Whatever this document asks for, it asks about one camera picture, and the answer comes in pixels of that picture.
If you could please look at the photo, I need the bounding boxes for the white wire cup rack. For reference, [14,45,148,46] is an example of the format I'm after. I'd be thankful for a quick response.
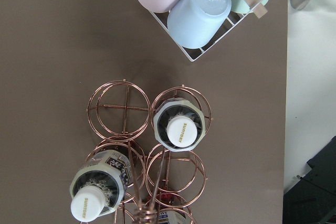
[138,0,269,61]

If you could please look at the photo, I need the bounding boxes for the copper wire bottle basket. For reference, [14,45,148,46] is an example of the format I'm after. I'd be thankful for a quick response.
[87,80,212,223]

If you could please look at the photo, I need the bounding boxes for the black equipment case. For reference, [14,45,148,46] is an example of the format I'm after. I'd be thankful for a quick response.
[282,137,335,223]

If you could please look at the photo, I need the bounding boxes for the tea bottle front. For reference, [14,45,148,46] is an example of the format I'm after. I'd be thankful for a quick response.
[153,98,206,152]

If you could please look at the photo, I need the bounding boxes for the tea bottle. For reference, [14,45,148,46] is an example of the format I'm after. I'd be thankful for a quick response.
[69,150,132,222]
[153,98,206,152]
[156,193,187,224]

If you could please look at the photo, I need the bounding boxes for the light blue cup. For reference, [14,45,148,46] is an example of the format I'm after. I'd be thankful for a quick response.
[167,0,232,49]

